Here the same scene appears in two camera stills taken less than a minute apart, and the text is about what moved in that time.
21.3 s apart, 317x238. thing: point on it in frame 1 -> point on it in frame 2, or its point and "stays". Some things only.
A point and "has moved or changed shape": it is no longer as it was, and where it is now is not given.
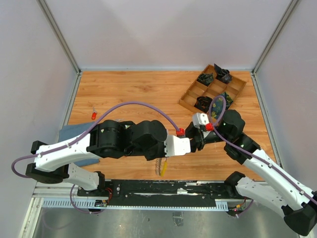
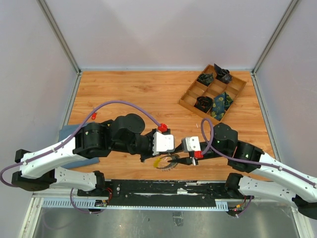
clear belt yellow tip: [161, 166] has moved or changed shape
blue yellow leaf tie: [218, 104] stays
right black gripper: [197, 140] -> [184, 160]
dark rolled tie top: [222, 74] stays
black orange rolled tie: [203, 103] stays
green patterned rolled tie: [206, 78] stays
